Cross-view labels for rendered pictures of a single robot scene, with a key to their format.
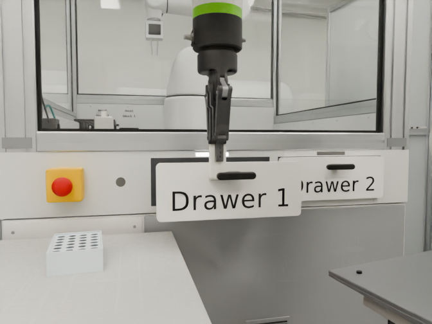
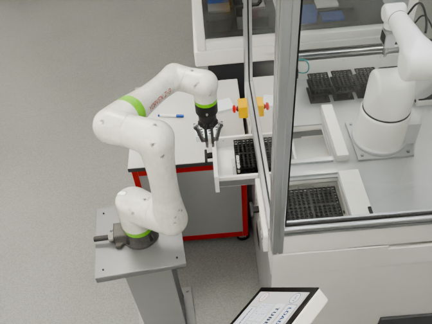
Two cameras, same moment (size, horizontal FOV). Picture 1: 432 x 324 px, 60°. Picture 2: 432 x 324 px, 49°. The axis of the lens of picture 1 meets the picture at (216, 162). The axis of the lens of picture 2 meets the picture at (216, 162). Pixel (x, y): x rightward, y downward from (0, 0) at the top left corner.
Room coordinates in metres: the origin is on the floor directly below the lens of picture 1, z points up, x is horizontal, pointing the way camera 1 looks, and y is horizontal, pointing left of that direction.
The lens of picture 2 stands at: (1.07, -1.44, 2.43)
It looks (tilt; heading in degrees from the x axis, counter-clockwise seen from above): 47 degrees down; 103
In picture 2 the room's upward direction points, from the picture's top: 5 degrees counter-clockwise
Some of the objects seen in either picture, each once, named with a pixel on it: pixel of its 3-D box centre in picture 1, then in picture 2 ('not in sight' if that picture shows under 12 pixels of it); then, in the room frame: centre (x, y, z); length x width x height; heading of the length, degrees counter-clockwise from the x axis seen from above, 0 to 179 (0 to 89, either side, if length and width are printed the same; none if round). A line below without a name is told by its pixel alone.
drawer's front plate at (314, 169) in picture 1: (332, 178); (261, 213); (0.96, -0.30, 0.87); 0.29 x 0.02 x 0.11; 103
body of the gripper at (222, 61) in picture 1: (217, 78); (207, 119); (0.71, 0.00, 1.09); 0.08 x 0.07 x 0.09; 13
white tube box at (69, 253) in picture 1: (76, 251); (207, 132); (0.64, 0.24, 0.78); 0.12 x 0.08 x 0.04; 18
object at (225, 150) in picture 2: not in sight; (261, 157); (0.93, 0.02, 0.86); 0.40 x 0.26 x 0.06; 13
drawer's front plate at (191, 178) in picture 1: (231, 190); (215, 160); (0.73, -0.03, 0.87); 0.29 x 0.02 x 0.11; 103
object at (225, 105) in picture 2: not in sight; (220, 106); (0.67, 0.45, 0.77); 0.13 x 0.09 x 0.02; 26
